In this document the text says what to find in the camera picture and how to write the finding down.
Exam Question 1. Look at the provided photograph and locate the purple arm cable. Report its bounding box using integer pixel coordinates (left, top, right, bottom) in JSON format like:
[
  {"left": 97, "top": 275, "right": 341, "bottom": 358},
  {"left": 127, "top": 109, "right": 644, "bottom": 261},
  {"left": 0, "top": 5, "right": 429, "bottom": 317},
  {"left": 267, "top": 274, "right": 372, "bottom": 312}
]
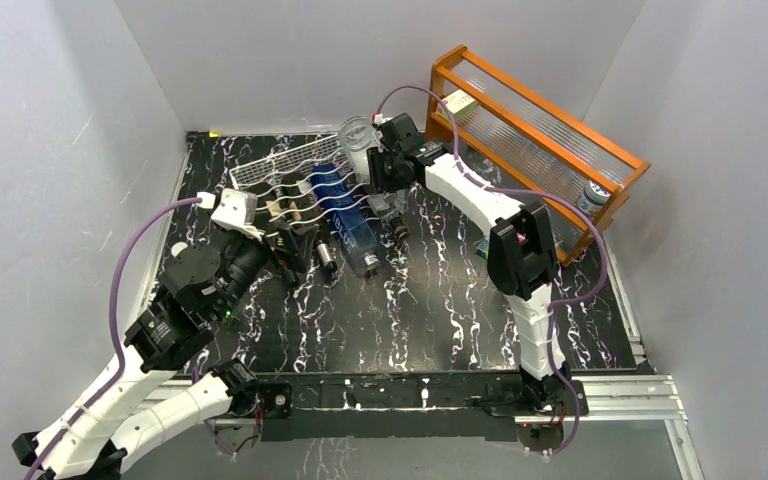
[
  {"left": 22, "top": 193, "right": 216, "bottom": 480},
  {"left": 373, "top": 86, "right": 609, "bottom": 457}
]

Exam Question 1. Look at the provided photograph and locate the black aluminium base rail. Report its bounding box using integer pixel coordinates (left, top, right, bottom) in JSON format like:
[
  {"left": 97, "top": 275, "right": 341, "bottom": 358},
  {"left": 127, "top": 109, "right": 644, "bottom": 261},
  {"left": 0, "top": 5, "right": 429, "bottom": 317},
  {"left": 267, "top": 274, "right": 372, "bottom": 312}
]
[{"left": 89, "top": 370, "right": 688, "bottom": 444}]

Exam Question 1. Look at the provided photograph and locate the white wire wine rack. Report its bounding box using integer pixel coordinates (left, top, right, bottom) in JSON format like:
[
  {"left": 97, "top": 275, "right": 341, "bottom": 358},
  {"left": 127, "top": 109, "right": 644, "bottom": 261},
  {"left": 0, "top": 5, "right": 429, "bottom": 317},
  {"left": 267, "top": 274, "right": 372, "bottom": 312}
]
[{"left": 230, "top": 134, "right": 368, "bottom": 222}]

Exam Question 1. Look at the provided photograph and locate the white red small box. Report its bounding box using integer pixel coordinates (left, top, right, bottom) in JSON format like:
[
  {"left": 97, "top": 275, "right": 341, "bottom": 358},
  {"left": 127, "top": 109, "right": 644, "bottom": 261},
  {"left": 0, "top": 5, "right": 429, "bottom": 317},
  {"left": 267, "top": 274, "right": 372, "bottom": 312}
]
[{"left": 436, "top": 89, "right": 479, "bottom": 122}]

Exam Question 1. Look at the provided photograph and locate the orange wooden shelf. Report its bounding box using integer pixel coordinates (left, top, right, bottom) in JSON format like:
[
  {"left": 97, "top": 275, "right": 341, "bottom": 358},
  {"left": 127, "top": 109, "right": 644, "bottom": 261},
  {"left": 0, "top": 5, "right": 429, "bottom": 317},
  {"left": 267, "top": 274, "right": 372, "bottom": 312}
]
[{"left": 426, "top": 45, "right": 650, "bottom": 264}]

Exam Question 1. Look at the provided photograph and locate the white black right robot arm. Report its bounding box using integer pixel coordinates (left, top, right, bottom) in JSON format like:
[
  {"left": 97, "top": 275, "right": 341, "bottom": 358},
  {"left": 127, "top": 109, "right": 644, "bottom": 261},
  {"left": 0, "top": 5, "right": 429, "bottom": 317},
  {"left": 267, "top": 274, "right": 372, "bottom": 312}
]
[{"left": 367, "top": 113, "right": 564, "bottom": 414}]

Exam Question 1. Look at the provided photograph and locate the clear round bottle white cap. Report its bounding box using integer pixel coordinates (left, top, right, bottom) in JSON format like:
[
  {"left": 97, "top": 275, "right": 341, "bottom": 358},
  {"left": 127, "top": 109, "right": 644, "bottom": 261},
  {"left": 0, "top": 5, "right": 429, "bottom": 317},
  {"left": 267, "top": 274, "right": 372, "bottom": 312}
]
[{"left": 170, "top": 242, "right": 189, "bottom": 258}]

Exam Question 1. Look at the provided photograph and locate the colourful marker pen pack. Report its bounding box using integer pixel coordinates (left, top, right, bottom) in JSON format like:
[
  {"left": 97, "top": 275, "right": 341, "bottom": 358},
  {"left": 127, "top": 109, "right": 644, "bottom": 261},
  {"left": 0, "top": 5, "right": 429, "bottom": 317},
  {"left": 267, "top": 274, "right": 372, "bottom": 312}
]
[{"left": 475, "top": 239, "right": 489, "bottom": 259}]

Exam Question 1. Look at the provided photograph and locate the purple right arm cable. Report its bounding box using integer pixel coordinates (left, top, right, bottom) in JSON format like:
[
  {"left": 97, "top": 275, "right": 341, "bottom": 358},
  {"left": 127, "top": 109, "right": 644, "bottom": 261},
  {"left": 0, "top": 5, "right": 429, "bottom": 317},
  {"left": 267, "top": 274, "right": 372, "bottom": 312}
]
[{"left": 373, "top": 86, "right": 609, "bottom": 457}]

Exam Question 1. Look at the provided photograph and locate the blue labelled clear bottle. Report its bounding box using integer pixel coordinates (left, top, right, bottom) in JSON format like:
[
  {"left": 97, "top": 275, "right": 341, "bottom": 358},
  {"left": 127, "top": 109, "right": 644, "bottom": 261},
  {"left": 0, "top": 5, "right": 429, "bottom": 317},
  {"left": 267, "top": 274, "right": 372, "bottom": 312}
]
[{"left": 310, "top": 162, "right": 380, "bottom": 276}]

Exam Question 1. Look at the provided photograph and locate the dark green wine bottle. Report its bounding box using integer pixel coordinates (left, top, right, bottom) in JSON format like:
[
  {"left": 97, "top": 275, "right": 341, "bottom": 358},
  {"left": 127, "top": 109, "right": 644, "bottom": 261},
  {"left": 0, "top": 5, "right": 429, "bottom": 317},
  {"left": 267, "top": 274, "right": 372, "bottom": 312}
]
[{"left": 249, "top": 182, "right": 306, "bottom": 287}]

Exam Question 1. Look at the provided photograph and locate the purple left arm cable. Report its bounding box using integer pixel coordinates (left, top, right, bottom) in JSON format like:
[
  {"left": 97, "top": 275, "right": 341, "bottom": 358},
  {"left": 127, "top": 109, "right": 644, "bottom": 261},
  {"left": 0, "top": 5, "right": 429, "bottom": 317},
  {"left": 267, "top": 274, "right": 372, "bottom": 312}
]
[{"left": 22, "top": 193, "right": 216, "bottom": 480}]

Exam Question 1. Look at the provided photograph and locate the clear glass bottle silver cap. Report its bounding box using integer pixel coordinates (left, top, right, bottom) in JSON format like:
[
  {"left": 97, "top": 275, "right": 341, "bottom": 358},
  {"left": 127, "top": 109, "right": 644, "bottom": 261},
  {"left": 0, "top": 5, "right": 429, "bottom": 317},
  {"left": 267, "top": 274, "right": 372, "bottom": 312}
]
[{"left": 337, "top": 116, "right": 378, "bottom": 183}]

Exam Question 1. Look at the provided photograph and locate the blue white ceramic jar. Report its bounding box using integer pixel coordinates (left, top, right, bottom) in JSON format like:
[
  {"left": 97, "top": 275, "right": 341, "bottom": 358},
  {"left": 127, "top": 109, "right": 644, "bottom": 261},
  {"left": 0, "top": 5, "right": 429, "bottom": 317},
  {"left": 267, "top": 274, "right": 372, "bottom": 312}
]
[{"left": 576, "top": 181, "right": 611, "bottom": 218}]

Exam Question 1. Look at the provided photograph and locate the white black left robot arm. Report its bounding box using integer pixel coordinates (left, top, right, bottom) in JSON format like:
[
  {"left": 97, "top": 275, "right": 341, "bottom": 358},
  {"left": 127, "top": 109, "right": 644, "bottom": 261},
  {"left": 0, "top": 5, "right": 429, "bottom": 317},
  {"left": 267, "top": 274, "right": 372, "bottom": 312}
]
[{"left": 12, "top": 223, "right": 317, "bottom": 479}]

